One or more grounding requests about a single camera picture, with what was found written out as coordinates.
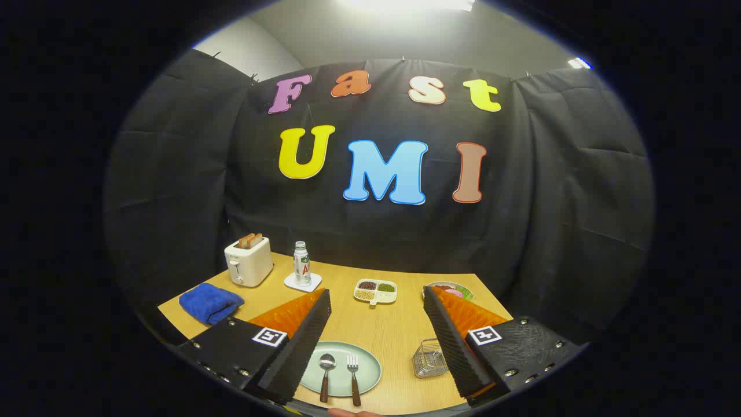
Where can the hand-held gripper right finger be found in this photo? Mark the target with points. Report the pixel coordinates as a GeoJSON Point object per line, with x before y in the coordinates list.
{"type": "Point", "coordinates": [454, 347]}

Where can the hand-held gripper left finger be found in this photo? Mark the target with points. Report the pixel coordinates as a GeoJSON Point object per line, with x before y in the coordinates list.
{"type": "Point", "coordinates": [304, 341]}

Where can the plate of meat and vegetables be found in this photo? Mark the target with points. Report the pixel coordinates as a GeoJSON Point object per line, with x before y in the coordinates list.
{"type": "Point", "coordinates": [457, 289]}

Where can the white square coaster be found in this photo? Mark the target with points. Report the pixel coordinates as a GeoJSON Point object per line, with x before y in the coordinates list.
{"type": "Point", "coordinates": [315, 282]}

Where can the pale green plate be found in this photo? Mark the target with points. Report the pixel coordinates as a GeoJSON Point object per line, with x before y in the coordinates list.
{"type": "Point", "coordinates": [369, 370]}

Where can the small drink bottle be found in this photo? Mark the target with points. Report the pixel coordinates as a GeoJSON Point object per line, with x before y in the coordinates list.
{"type": "Point", "coordinates": [301, 263]}

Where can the white divided bean dish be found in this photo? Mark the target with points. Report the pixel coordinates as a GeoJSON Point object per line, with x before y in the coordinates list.
{"type": "Point", "coordinates": [376, 291]}

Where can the white toaster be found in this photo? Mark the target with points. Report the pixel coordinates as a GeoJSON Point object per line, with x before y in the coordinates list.
{"type": "Point", "coordinates": [255, 263]}

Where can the blue folded towel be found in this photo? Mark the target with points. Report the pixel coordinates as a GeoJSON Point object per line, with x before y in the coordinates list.
{"type": "Point", "coordinates": [211, 302]}

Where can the toast slices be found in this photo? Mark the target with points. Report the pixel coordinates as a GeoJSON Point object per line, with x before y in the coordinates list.
{"type": "Point", "coordinates": [250, 240]}

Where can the ceiling light panel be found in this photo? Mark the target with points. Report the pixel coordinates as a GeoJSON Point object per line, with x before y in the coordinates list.
{"type": "Point", "coordinates": [405, 4]}

